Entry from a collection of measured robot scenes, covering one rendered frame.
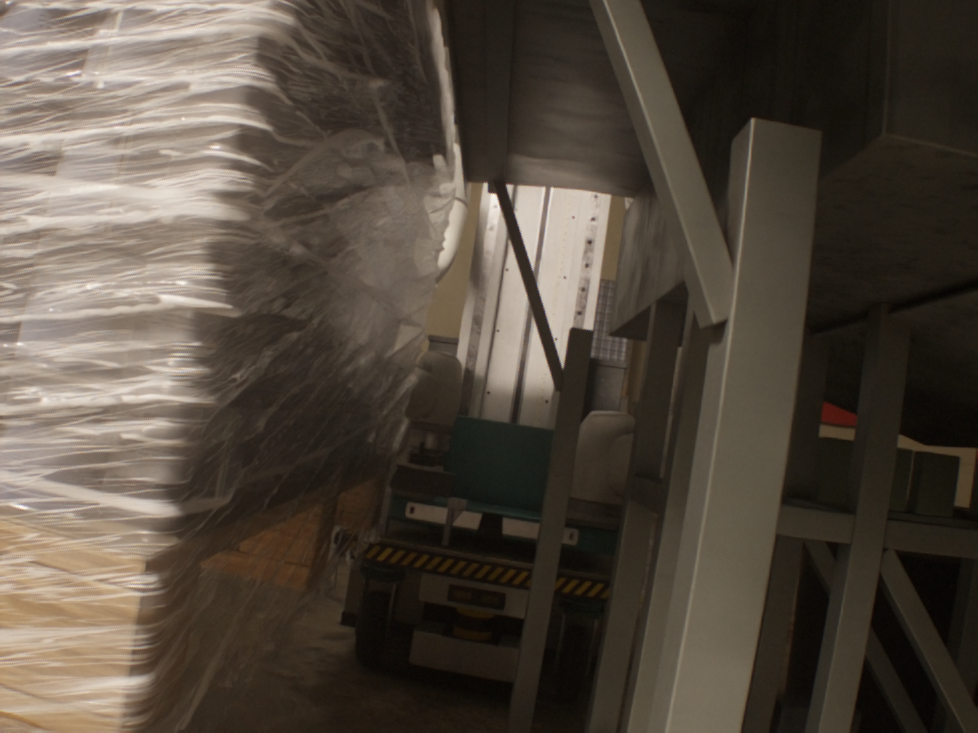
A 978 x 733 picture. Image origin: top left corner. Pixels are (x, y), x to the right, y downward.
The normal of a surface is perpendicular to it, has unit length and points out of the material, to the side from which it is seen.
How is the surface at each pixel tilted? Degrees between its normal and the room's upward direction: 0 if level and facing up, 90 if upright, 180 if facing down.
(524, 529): 90
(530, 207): 90
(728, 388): 90
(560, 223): 90
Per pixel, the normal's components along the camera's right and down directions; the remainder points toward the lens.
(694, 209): -0.03, -0.07
